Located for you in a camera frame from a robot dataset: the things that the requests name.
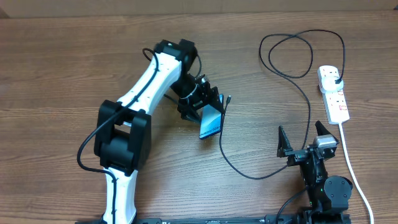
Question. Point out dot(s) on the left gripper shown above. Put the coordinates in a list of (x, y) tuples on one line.
[(206, 96)]

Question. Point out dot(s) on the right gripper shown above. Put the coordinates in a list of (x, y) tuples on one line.
[(295, 155)]

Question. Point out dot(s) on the Samsung Galaxy smartphone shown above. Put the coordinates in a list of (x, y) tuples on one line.
[(210, 122)]

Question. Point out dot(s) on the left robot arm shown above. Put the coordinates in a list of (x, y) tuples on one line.
[(123, 140)]

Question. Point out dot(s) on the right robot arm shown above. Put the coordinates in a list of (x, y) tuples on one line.
[(328, 195)]

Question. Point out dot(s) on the white charger plug adapter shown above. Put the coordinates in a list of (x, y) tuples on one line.
[(330, 84)]

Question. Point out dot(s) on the white power strip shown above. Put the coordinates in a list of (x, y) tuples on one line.
[(335, 103)]

